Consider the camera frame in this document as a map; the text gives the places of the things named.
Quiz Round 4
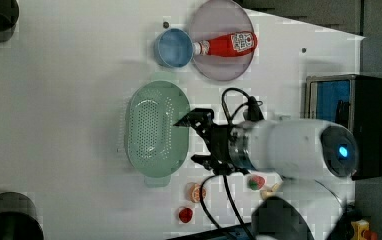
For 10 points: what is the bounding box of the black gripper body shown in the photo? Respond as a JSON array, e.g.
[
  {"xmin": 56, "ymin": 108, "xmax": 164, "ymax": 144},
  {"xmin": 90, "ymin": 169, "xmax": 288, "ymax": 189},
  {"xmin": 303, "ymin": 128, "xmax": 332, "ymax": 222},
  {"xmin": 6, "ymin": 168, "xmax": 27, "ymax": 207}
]
[{"xmin": 193, "ymin": 121, "xmax": 246, "ymax": 176}]

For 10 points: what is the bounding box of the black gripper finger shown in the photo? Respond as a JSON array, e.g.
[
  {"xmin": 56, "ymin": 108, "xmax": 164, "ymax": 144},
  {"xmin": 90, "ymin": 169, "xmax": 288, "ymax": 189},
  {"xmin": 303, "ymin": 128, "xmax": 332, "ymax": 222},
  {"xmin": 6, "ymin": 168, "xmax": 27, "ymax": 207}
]
[
  {"xmin": 175, "ymin": 108, "xmax": 214, "ymax": 128},
  {"xmin": 191, "ymin": 154, "xmax": 225, "ymax": 175}
]

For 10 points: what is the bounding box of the green plastic strainer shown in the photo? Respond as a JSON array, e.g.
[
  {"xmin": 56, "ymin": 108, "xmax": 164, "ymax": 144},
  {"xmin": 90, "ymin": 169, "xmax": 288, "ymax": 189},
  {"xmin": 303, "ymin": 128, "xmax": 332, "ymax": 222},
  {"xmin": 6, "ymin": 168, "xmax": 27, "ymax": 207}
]
[{"xmin": 124, "ymin": 81, "xmax": 190, "ymax": 188}]

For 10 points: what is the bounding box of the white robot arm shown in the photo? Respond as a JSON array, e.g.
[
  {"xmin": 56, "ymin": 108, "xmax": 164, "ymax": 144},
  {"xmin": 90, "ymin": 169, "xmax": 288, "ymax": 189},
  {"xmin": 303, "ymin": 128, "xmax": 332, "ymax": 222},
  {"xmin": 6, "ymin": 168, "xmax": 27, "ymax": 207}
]
[{"xmin": 176, "ymin": 108, "xmax": 359, "ymax": 240}]

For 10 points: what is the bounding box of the toy banana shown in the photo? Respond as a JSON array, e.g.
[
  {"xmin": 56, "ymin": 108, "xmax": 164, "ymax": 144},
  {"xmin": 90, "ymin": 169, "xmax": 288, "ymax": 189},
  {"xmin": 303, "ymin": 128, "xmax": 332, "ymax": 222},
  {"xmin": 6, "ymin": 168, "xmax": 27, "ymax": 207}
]
[{"xmin": 260, "ymin": 183, "xmax": 281, "ymax": 200}]

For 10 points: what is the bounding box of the small red toy fruit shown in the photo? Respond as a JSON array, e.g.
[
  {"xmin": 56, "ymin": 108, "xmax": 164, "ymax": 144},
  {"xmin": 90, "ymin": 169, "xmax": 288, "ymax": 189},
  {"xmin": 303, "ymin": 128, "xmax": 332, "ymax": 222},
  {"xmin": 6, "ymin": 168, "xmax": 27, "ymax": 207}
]
[{"xmin": 178, "ymin": 207, "xmax": 193, "ymax": 223}]

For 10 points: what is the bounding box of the blue plastic cup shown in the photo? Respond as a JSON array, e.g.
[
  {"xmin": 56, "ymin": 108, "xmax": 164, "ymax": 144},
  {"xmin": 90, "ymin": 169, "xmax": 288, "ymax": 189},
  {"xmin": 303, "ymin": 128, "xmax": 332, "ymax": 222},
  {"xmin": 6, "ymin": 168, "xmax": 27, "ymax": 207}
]
[{"xmin": 153, "ymin": 28, "xmax": 193, "ymax": 68}]

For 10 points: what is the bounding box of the red ketchup bottle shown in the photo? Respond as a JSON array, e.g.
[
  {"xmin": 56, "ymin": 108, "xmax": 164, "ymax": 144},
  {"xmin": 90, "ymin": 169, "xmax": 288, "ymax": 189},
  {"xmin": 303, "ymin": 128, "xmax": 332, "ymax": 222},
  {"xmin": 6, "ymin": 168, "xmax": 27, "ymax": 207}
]
[{"xmin": 192, "ymin": 31, "xmax": 258, "ymax": 57}]

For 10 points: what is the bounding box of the grey round plate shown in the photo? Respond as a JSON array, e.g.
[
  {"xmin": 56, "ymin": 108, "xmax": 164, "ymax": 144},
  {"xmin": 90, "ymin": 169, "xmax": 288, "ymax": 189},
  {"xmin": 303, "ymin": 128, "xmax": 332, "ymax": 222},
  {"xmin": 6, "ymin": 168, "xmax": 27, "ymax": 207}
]
[{"xmin": 188, "ymin": 0, "xmax": 258, "ymax": 81}]

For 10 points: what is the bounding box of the blue black case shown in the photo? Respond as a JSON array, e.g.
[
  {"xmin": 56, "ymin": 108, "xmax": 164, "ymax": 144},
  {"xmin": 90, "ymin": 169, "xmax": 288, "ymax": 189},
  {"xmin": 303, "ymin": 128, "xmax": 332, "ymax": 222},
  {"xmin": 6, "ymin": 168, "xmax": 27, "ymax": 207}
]
[{"xmin": 304, "ymin": 74, "xmax": 382, "ymax": 180}]

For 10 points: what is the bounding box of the black round base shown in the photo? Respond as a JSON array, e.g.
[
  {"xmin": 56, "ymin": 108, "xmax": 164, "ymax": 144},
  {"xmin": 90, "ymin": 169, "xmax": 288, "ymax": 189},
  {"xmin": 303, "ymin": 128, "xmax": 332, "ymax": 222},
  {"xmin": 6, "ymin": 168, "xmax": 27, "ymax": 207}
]
[{"xmin": 0, "ymin": 192, "xmax": 44, "ymax": 240}]

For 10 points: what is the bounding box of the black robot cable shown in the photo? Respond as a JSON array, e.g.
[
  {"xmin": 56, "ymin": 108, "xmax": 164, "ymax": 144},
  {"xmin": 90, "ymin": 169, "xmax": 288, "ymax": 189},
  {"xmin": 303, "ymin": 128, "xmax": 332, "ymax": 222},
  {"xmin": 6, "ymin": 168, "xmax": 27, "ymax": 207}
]
[{"xmin": 198, "ymin": 87, "xmax": 267, "ymax": 240}]

